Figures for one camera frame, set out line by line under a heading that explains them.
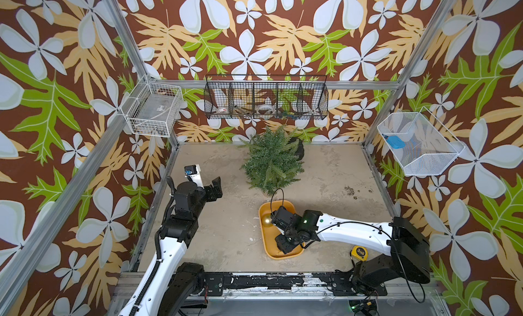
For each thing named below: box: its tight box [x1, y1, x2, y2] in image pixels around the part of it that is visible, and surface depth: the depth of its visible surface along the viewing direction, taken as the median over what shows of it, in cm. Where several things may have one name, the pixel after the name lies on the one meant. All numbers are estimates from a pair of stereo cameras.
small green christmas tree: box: [239, 126, 305, 196], surface depth 78 cm
